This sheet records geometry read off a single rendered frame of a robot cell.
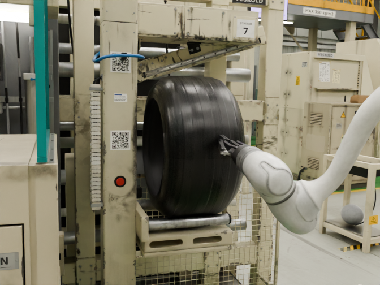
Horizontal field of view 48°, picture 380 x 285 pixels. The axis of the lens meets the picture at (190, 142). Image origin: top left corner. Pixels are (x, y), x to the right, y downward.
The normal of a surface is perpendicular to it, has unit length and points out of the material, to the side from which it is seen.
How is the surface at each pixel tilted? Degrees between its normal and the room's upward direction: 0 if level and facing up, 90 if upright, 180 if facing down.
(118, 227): 90
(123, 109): 90
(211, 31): 90
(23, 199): 90
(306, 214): 105
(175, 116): 67
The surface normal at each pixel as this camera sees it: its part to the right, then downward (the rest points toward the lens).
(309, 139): -0.90, 0.04
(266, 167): -0.53, -0.66
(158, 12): 0.29, 0.13
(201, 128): 0.29, -0.22
